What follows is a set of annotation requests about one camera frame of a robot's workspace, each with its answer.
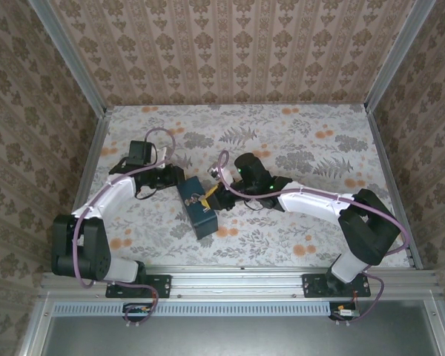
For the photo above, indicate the starry night print box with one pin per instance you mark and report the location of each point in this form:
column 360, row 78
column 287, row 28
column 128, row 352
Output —
column 202, row 222

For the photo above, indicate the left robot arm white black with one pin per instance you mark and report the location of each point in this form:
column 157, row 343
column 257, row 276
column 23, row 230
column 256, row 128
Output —
column 96, row 244

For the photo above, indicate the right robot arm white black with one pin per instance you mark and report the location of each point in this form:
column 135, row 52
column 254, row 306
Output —
column 311, row 202

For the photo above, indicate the floral patterned table cover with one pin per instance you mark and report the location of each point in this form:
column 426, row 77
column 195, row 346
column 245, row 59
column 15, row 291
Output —
column 244, row 252

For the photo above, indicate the small connector board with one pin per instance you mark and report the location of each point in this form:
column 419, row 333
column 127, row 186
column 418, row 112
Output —
column 137, row 310
column 344, row 311

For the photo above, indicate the grey metal sheet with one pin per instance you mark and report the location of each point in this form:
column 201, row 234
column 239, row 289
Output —
column 237, row 337

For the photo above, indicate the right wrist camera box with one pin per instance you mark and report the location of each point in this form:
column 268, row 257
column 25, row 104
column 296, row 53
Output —
column 217, row 171

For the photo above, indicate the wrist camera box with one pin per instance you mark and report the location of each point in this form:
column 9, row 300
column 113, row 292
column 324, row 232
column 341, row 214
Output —
column 217, row 171
column 162, row 154

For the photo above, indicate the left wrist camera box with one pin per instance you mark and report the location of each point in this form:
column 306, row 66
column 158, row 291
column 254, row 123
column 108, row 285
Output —
column 162, row 154

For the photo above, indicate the aluminium side rail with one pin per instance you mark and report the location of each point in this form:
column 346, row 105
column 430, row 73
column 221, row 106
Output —
column 383, row 148
column 94, row 148

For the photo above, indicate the aluminium mounting rail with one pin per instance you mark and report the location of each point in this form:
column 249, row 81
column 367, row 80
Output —
column 237, row 282

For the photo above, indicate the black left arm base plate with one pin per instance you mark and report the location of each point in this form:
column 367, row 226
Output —
column 163, row 287

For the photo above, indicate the aluminium corner post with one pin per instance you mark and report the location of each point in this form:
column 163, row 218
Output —
column 76, row 63
column 397, row 55

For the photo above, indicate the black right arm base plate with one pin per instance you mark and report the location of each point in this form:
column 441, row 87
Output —
column 313, row 287

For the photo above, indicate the aluminium frame profile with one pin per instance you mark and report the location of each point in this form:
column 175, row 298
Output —
column 35, row 326
column 439, row 326

